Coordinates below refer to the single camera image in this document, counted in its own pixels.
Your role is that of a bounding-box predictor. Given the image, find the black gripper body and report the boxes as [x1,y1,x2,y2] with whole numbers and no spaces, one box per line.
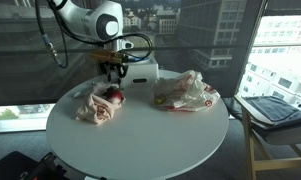
[101,61,130,78]

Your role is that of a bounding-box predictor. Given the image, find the pink clothing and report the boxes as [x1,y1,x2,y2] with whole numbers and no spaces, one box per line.
[74,83,126,125]

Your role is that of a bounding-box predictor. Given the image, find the red round item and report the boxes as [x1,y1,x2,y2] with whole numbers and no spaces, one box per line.
[104,87,125,105]

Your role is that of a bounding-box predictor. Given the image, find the white square box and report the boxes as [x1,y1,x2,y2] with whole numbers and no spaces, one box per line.
[118,54,160,90]

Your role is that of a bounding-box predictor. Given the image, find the blue item on plate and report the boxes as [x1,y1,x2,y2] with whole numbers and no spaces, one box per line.
[127,55,148,63]

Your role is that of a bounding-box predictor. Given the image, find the yellow green item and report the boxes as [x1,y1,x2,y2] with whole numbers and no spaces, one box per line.
[153,94,168,106]

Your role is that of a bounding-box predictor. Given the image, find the dark folded towel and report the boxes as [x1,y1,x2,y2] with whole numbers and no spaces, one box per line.
[244,95,301,126]

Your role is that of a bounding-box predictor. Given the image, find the wooden chair with cushion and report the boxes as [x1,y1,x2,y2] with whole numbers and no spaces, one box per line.
[223,95,301,180]

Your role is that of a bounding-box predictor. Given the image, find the black looping cable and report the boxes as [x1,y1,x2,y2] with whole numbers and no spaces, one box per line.
[48,0,154,63]

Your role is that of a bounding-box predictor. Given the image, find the black cable with connector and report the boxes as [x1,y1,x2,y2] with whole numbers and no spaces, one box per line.
[34,0,70,70]

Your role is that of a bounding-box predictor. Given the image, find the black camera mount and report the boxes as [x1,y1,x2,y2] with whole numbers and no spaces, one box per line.
[0,150,72,180]

